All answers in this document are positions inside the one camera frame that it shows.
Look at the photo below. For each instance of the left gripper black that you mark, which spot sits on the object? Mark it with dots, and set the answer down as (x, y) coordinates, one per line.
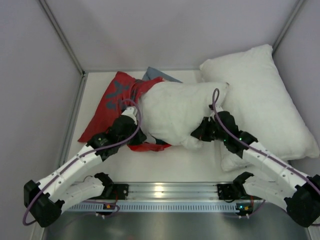
(137, 136)

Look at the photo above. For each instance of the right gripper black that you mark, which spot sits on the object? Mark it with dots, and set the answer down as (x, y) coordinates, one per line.
(203, 130)

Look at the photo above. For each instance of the red pillowcase with grey print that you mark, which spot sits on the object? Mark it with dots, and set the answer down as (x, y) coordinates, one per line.
(123, 86)

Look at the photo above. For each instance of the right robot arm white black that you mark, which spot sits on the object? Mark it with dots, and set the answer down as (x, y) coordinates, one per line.
(293, 191)

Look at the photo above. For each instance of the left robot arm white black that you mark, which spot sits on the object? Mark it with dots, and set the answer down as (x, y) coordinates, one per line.
(48, 198)

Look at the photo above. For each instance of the white bare pillow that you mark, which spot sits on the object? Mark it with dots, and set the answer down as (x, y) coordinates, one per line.
(259, 102)

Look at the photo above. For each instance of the blue grey pillowcase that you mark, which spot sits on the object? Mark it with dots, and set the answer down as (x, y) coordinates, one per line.
(152, 73)

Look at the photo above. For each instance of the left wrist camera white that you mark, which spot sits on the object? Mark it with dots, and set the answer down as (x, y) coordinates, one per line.
(131, 112)

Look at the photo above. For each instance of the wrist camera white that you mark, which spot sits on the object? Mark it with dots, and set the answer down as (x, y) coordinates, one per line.
(131, 112)
(215, 109)

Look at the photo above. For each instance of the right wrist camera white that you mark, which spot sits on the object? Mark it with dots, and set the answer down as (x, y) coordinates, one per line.
(215, 109)

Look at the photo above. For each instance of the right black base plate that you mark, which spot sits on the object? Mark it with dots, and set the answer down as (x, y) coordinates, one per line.
(230, 192)

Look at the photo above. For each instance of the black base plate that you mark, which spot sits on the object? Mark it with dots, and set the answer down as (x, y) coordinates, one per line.
(119, 191)
(230, 192)

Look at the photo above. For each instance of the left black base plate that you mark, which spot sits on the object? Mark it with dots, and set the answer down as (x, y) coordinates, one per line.
(119, 191)

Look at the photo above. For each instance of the aluminium mounting rail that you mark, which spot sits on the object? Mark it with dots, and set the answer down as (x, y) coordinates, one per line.
(169, 191)

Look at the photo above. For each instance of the white slotted cable duct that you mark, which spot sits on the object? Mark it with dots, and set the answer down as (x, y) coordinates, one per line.
(166, 207)

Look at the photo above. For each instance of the left aluminium corner post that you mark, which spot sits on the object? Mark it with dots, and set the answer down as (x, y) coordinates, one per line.
(61, 35)

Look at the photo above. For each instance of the aluminium corner post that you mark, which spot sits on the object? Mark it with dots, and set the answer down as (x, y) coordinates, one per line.
(61, 35)
(298, 6)

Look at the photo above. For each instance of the right aluminium corner post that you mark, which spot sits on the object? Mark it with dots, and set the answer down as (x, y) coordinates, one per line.
(298, 6)

